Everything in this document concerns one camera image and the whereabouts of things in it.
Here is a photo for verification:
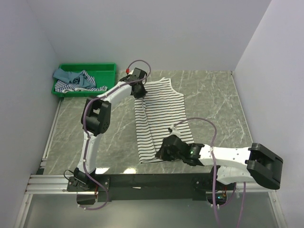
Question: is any aluminium rail frame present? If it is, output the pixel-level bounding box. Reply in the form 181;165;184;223
14;95;285;228

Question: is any green plastic bin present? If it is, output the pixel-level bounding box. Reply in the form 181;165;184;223
51;63;116;98

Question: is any black white striped tank top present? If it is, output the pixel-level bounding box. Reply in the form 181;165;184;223
134;77;194;164

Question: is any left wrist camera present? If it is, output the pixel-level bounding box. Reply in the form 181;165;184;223
119;68;136;83

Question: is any teal tank top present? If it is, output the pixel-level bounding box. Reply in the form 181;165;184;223
53;68;95;89

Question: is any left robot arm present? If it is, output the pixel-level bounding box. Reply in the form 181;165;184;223
67;68;149;192

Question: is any navy white striped tank top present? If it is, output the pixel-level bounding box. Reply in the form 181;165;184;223
55;70;107;93

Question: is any purple cable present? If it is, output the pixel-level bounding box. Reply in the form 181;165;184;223
80;59;152;211
174;117;247;228

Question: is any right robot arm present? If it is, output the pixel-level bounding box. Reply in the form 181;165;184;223
155;135;283;190

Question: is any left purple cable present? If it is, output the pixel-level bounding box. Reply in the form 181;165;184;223
80;59;152;211

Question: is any black base beam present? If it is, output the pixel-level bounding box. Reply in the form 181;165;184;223
66;172;238;207

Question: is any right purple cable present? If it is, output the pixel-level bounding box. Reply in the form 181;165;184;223
174;117;247;228

